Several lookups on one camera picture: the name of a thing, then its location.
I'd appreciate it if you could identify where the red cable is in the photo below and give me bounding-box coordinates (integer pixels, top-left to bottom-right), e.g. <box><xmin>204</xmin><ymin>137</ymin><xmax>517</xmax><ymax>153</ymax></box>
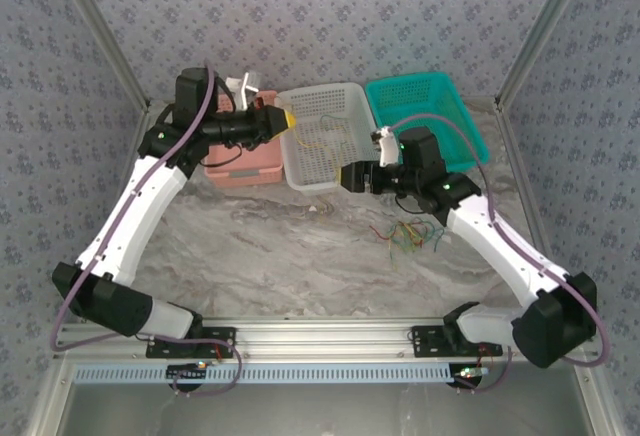
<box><xmin>368</xmin><ymin>224</ymin><xmax>401</xmax><ymax>245</ymax></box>

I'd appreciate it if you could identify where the white plastic basket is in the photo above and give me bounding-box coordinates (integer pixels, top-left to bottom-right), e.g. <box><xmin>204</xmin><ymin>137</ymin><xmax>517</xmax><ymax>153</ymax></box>
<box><xmin>274</xmin><ymin>81</ymin><xmax>381</xmax><ymax>195</ymax></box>

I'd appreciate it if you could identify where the pink plastic basket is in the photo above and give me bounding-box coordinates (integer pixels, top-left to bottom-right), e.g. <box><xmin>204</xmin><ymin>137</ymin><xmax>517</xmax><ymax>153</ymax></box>
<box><xmin>203</xmin><ymin>89</ymin><xmax>285</xmax><ymax>188</ymax></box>

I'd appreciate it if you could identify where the teal plastic basket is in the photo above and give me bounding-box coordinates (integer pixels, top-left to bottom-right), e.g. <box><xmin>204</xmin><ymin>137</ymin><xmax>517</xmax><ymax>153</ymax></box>
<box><xmin>364</xmin><ymin>71</ymin><xmax>490</xmax><ymax>175</ymax></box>

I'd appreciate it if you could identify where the right small controller board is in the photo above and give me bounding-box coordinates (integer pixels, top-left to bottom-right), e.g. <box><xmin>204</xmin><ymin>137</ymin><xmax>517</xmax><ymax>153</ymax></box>
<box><xmin>449</xmin><ymin>363</ymin><xmax>490</xmax><ymax>390</ymax></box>

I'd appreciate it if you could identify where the small controller board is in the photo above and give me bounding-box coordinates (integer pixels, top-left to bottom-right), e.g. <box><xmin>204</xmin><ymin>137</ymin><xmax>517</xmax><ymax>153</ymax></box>
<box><xmin>166</xmin><ymin>361</ymin><xmax>210</xmax><ymax>381</ymax></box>
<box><xmin>449</xmin><ymin>363</ymin><xmax>490</xmax><ymax>390</ymax></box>

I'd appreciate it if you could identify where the grey metal sheet panel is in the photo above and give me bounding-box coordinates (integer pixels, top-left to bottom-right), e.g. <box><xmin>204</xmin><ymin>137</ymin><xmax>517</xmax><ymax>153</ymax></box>
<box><xmin>29</xmin><ymin>360</ymin><xmax>614</xmax><ymax>436</ymax></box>

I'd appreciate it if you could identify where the left small controller board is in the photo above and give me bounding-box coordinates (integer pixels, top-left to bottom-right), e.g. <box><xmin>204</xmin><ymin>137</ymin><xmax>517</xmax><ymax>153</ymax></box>
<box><xmin>166</xmin><ymin>361</ymin><xmax>210</xmax><ymax>381</ymax></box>

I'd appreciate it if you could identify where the left gripper thin black wire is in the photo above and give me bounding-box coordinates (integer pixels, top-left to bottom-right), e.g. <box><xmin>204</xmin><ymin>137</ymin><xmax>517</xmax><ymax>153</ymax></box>
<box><xmin>212</xmin><ymin>143</ymin><xmax>245</xmax><ymax>170</ymax></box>

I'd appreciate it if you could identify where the gripper thin black wire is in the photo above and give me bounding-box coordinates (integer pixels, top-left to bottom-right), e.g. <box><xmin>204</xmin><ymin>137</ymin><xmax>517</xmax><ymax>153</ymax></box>
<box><xmin>212</xmin><ymin>143</ymin><xmax>245</xmax><ymax>170</ymax></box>
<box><xmin>394</xmin><ymin>190</ymin><xmax>426</xmax><ymax>215</ymax></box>

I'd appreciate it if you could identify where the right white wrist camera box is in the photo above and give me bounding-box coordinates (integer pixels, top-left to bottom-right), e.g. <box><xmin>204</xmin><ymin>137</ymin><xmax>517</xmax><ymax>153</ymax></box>
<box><xmin>369</xmin><ymin>125</ymin><xmax>402</xmax><ymax>167</ymax></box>

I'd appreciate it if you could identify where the right gripper thin black wire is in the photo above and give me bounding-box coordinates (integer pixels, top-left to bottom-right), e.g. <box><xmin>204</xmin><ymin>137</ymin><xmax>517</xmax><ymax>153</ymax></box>
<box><xmin>394</xmin><ymin>190</ymin><xmax>426</xmax><ymax>215</ymax></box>

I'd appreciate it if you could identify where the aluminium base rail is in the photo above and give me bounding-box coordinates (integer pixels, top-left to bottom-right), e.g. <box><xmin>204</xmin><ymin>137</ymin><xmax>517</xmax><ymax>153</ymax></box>
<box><xmin>52</xmin><ymin>318</ymin><xmax>599</xmax><ymax>362</ymax></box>

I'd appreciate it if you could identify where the aluminium frame post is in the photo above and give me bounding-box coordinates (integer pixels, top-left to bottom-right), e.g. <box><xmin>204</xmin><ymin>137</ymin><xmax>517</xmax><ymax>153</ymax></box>
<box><xmin>49</xmin><ymin>0</ymin><xmax>152</xmax><ymax>113</ymax></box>
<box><xmin>494</xmin><ymin>0</ymin><xmax>597</xmax><ymax>113</ymax></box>

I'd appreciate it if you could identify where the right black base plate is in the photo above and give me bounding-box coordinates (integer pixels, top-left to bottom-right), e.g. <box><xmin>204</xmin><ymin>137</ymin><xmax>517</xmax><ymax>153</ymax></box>
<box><xmin>410</xmin><ymin>325</ymin><xmax>504</xmax><ymax>359</ymax></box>

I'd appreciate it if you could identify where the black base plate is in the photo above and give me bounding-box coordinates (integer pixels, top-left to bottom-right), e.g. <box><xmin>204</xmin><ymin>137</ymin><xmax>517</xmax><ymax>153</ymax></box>
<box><xmin>410</xmin><ymin>325</ymin><xmax>504</xmax><ymax>359</ymax></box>
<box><xmin>145</xmin><ymin>326</ymin><xmax>237</xmax><ymax>360</ymax></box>

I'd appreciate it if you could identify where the light blue slotted cable duct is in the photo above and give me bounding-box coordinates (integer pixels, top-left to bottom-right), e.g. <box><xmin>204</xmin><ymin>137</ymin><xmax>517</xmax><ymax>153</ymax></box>
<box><xmin>72</xmin><ymin>363</ymin><xmax>459</xmax><ymax>386</ymax></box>

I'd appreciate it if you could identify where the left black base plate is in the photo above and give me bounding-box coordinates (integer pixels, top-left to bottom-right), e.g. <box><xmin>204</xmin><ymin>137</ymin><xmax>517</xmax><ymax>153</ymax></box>
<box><xmin>145</xmin><ymin>326</ymin><xmax>237</xmax><ymax>360</ymax></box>

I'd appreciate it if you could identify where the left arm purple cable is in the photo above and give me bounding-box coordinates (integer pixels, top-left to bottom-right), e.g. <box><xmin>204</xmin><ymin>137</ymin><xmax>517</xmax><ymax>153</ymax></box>
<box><xmin>51</xmin><ymin>63</ymin><xmax>244</xmax><ymax>398</ymax></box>

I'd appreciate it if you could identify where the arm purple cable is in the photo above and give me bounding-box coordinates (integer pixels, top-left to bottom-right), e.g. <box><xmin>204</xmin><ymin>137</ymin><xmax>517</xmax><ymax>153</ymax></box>
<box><xmin>392</xmin><ymin>113</ymin><xmax>612</xmax><ymax>395</ymax></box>
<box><xmin>51</xmin><ymin>63</ymin><xmax>244</xmax><ymax>398</ymax></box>

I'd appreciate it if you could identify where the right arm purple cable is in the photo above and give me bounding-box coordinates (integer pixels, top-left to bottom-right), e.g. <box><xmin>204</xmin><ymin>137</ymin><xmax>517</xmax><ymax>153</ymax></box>
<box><xmin>392</xmin><ymin>113</ymin><xmax>612</xmax><ymax>395</ymax></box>

